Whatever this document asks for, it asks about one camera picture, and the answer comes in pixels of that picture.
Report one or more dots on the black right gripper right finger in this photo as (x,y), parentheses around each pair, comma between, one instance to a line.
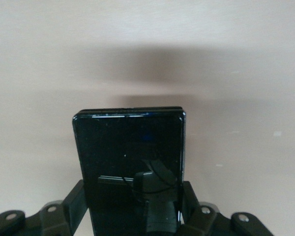
(211,221)

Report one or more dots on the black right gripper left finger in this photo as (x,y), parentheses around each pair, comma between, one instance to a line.
(51,218)

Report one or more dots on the black smartphone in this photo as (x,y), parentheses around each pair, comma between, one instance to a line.
(127,147)

